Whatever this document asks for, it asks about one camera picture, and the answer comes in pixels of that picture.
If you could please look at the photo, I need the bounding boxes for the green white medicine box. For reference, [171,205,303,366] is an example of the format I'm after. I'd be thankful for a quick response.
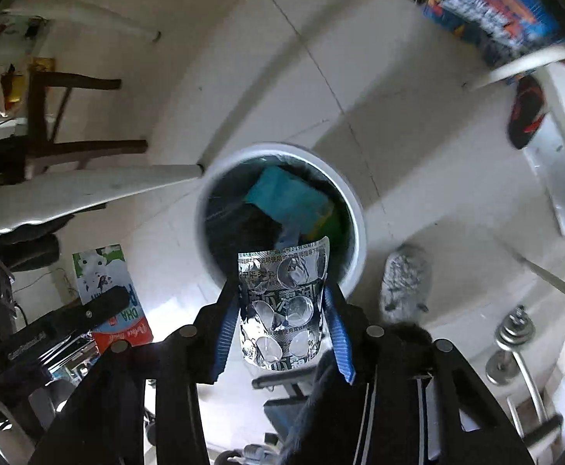
[71,243,155,354]

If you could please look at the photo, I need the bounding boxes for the silver pill blister pack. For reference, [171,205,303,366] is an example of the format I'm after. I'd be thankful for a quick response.
[237,237,330,372]

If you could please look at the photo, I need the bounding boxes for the white round trash bin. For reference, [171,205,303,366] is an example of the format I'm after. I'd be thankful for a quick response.
[195,143,368,297]

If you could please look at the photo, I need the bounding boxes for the person's dark trouser legs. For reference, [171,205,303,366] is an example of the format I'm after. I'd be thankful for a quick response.
[278,351,365,464]

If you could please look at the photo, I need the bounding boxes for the chrome dumbbell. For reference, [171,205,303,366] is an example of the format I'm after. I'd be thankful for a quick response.
[485,305,548,424]

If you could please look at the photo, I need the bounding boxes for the right grey fuzzy slipper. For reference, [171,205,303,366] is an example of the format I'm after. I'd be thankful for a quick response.
[379,245,432,324]

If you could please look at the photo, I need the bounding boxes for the white table leg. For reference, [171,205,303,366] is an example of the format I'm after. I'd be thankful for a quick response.
[462,44,565,90]
[0,164,203,235]

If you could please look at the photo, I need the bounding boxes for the black blue weight bench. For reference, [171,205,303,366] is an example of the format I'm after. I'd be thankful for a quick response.
[252,365,317,441]

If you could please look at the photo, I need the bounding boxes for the dark wooden chair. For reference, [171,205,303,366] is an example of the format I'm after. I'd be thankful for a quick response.
[23,57,149,170]

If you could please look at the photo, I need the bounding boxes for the teal cardboard box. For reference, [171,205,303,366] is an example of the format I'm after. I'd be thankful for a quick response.
[244,167,334,236]

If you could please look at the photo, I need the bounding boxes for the red black sandal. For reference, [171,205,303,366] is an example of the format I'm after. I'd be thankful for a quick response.
[507,76,546,150]

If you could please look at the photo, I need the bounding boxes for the colourful blue toy box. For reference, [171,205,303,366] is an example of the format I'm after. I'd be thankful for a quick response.
[424,0,565,67]

